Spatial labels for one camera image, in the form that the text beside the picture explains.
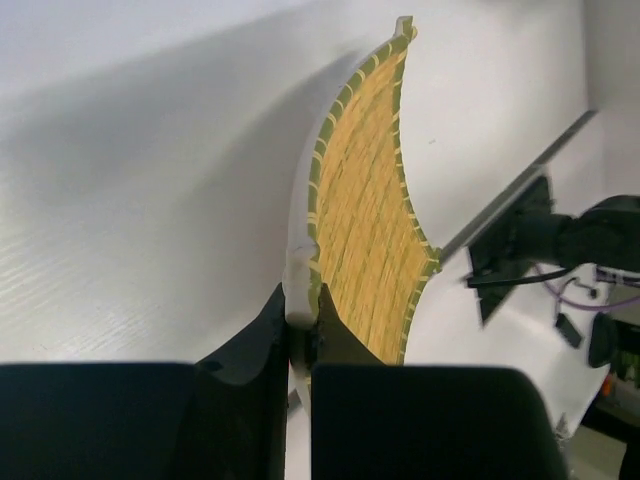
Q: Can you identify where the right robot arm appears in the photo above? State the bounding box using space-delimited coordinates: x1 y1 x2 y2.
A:
512 195 639 368

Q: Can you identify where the woven bamboo mat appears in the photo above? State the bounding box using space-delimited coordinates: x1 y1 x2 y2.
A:
282 15 444 416

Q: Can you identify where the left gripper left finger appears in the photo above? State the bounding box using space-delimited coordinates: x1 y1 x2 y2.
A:
1 289 288 479

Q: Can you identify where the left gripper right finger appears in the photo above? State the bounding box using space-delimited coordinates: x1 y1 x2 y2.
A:
311 286 569 479

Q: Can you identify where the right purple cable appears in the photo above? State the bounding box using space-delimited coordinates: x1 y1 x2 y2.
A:
534 264 640 314

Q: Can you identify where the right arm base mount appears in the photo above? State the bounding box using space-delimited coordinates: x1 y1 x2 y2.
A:
466 176 562 325

